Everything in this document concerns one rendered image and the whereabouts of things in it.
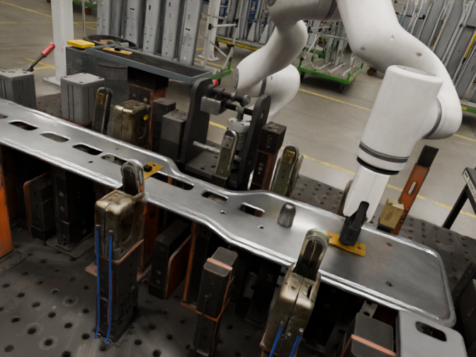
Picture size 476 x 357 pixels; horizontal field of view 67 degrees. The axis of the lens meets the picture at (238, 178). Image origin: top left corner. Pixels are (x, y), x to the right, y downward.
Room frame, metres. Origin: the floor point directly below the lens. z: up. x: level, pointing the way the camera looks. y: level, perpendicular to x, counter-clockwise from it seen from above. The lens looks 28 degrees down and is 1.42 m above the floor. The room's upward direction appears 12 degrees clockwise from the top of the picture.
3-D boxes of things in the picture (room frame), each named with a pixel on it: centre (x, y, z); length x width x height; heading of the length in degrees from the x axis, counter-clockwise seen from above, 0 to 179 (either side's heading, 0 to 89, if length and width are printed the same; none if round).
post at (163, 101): (0.95, 0.24, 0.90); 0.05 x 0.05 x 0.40; 74
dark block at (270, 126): (0.87, -0.06, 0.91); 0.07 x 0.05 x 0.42; 164
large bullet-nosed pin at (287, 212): (0.63, -0.12, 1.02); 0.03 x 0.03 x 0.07
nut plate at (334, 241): (0.59, -0.24, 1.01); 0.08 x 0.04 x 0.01; 74
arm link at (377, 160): (0.60, -0.24, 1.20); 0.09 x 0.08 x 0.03; 164
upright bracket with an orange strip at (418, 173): (0.71, -0.38, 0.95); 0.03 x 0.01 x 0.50; 74
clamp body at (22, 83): (1.04, 0.73, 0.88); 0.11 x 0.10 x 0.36; 164
